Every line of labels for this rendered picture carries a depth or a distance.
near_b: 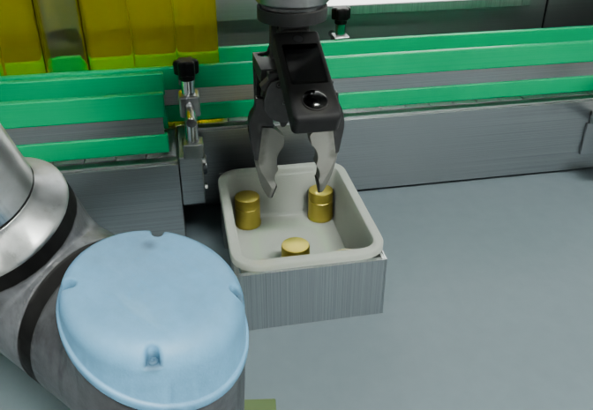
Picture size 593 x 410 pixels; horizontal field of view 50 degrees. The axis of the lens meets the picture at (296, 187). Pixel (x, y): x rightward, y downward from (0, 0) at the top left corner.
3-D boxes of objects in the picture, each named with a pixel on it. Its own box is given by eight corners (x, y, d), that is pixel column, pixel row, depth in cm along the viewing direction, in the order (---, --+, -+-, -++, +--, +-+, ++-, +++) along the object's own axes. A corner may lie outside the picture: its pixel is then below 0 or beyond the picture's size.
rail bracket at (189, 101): (200, 120, 90) (193, 33, 83) (209, 175, 75) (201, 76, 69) (179, 122, 89) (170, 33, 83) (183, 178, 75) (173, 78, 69)
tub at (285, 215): (338, 211, 93) (340, 159, 89) (385, 310, 74) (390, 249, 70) (220, 223, 90) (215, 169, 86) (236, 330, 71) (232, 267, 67)
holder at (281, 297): (328, 196, 98) (329, 151, 94) (382, 312, 74) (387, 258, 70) (217, 207, 95) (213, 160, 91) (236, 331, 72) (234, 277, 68)
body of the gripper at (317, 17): (315, 96, 75) (317, -8, 69) (334, 125, 67) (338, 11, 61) (251, 101, 73) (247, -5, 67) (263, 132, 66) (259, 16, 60)
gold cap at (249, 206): (247, 213, 90) (246, 186, 87) (266, 222, 88) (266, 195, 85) (229, 224, 87) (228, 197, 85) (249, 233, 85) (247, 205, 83)
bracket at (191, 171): (206, 169, 92) (202, 125, 88) (210, 203, 83) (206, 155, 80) (181, 172, 91) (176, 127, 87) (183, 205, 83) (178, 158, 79)
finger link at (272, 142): (265, 177, 76) (281, 107, 72) (273, 202, 71) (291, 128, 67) (239, 175, 76) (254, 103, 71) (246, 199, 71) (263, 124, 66)
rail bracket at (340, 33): (341, 78, 107) (344, -3, 100) (352, 93, 101) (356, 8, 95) (319, 79, 106) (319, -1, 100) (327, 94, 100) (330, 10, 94)
